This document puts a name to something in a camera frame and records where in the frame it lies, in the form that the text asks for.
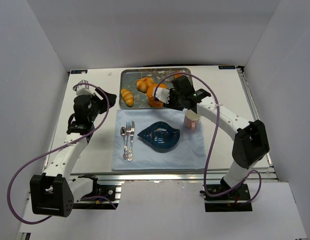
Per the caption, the orange cylindrical cake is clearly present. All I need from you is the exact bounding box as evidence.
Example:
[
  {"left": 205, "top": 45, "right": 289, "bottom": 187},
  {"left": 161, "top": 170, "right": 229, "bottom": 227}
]
[{"left": 147, "top": 83, "right": 163, "bottom": 108}]

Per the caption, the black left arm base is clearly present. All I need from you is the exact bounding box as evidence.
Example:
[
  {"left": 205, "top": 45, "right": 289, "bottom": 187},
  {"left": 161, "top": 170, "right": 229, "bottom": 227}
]
[{"left": 69, "top": 174, "right": 119, "bottom": 210}]

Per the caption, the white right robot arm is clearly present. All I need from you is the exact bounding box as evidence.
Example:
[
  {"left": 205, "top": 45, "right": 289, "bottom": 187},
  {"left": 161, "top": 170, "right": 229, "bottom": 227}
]
[{"left": 153, "top": 75, "right": 269, "bottom": 194}]

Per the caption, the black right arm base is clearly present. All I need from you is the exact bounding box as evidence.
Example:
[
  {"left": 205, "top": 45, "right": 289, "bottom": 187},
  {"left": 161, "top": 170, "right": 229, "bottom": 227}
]
[{"left": 199, "top": 184, "right": 252, "bottom": 213}]

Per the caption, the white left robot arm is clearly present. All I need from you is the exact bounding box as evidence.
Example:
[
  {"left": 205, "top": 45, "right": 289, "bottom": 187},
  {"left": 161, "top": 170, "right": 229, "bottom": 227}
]
[{"left": 30, "top": 85, "right": 117, "bottom": 217}]

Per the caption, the striped long bread roll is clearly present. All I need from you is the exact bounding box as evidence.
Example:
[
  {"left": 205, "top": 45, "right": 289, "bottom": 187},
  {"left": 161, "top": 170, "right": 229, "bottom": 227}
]
[{"left": 120, "top": 88, "right": 134, "bottom": 107}]

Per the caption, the round knotted bread bun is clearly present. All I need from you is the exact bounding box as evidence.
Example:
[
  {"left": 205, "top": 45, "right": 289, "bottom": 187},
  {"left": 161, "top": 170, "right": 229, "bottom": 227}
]
[{"left": 136, "top": 76, "right": 154, "bottom": 93}]

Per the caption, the small brown pastry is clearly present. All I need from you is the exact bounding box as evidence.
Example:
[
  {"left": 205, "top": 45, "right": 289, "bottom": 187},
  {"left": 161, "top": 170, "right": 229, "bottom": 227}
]
[{"left": 174, "top": 74, "right": 183, "bottom": 79}]

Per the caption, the pink ceramic mug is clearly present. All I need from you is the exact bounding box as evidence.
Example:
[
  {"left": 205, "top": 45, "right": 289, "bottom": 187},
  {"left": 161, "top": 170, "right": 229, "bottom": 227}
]
[{"left": 184, "top": 109, "right": 201, "bottom": 131}]

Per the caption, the silver fork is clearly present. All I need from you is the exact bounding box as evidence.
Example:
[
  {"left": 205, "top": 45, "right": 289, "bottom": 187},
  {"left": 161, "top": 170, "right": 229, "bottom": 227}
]
[{"left": 125, "top": 121, "right": 131, "bottom": 159}]

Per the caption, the silver spoon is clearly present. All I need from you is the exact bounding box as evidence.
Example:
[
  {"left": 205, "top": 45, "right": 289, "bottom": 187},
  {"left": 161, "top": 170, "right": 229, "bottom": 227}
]
[{"left": 120, "top": 127, "right": 128, "bottom": 159}]

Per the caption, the floral metal tray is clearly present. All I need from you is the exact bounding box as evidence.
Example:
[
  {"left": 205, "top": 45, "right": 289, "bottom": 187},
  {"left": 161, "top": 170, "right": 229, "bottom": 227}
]
[{"left": 119, "top": 67, "right": 191, "bottom": 109}]

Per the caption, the dark blue leaf plate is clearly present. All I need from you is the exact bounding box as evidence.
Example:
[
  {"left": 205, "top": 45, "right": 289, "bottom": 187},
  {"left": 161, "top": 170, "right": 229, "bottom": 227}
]
[{"left": 137, "top": 121, "right": 181, "bottom": 152}]

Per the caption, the light blue cloth placemat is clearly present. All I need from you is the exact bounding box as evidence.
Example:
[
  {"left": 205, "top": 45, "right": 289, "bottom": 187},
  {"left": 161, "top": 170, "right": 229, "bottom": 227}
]
[{"left": 112, "top": 108, "right": 206, "bottom": 171}]

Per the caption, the silver table knife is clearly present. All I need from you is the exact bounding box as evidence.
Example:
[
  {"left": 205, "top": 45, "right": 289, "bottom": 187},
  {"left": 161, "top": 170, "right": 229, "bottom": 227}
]
[{"left": 128, "top": 121, "right": 135, "bottom": 162}]

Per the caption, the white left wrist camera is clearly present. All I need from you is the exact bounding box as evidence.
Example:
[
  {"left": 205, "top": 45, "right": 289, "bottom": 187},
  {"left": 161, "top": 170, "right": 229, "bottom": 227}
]
[{"left": 73, "top": 79, "right": 95, "bottom": 96}]

